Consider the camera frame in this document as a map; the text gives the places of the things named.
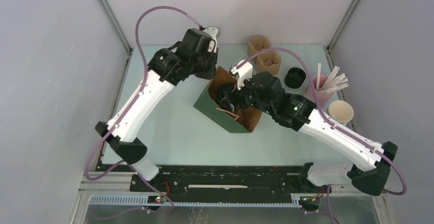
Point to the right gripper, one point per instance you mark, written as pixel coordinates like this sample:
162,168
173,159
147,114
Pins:
231,94

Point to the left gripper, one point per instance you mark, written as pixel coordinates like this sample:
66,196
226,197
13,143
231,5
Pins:
211,73

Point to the green paper bag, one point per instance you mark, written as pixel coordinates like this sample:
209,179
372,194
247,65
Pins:
241,121

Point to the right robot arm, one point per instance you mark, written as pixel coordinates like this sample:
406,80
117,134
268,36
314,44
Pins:
368,167

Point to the stacked brown cup carriers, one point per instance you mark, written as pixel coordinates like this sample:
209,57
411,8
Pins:
266,62

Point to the stack of black lids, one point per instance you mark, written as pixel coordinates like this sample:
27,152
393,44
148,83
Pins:
295,78

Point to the single white straw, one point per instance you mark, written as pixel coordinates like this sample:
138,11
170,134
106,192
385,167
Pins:
318,76

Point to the bundle of white straws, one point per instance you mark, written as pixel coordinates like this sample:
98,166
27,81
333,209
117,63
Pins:
334,82

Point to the stack of paper cups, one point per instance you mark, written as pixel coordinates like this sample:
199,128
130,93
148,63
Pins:
341,111

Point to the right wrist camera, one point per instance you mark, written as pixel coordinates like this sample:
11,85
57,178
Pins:
241,71

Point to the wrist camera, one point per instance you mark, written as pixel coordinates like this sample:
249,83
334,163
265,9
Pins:
241,71
214,32

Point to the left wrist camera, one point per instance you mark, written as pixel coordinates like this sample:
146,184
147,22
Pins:
214,32

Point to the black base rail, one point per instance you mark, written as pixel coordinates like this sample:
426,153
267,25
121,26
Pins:
252,185

